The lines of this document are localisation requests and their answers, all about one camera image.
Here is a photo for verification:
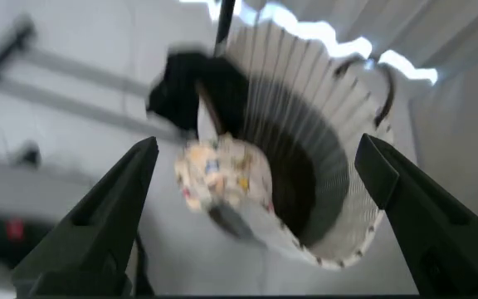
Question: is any white laundry basket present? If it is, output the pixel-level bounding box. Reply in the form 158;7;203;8
197;19;396;271

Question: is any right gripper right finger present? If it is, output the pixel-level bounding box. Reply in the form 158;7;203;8
354;132;478;297

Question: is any white curtain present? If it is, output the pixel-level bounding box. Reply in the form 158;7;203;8
238;0;478;84

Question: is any black garment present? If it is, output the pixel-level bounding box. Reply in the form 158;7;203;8
145;51;251;139

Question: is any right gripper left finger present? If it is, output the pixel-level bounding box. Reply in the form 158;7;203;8
12;135;160;297

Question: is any cream printed garment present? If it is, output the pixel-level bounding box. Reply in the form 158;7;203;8
174;132;290;250

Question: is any black clothes rack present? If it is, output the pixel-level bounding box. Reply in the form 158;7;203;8
0;0;238;142

